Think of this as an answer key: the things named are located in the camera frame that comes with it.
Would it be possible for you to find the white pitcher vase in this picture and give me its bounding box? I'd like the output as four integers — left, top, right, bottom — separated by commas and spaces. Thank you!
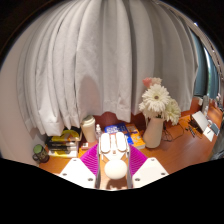
142, 116, 165, 149

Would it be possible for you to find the red-brown notebook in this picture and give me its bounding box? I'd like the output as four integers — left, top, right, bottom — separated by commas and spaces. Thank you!
80, 141, 99, 151

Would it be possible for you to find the orange cover book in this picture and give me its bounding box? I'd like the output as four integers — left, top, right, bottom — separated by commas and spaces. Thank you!
125, 123, 147, 150

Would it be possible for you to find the white paper card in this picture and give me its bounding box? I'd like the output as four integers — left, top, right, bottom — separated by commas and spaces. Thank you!
203, 125, 216, 143

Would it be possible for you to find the white flat device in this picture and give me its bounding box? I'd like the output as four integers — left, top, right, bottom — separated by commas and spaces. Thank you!
191, 110, 210, 133

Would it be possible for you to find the white daisy flower bunch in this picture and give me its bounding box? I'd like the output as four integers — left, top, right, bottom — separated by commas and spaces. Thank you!
138, 77, 182, 126

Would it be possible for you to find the white computer mouse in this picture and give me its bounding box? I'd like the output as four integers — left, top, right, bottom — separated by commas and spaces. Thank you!
99, 131, 130, 181

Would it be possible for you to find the white and yellow spine book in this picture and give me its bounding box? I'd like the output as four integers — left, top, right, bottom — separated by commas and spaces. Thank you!
48, 149, 79, 158

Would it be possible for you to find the clear spray bottle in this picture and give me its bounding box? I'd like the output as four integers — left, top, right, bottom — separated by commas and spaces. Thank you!
95, 123, 103, 140

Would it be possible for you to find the white pleated curtain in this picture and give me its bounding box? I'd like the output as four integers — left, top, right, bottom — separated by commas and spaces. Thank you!
16, 0, 201, 137

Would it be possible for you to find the dark green mug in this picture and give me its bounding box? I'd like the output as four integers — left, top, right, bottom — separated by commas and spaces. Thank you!
32, 143, 50, 164

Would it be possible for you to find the black cable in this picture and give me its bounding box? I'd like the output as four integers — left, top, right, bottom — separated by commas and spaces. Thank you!
162, 119, 186, 143

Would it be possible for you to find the cream tumbler with lid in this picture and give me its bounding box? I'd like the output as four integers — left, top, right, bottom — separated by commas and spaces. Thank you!
80, 114, 98, 144

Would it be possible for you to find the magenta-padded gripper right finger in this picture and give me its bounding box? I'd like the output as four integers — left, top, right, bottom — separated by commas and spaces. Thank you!
125, 143, 170, 190

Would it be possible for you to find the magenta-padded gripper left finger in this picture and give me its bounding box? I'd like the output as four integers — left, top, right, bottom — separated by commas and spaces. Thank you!
58, 143, 102, 190

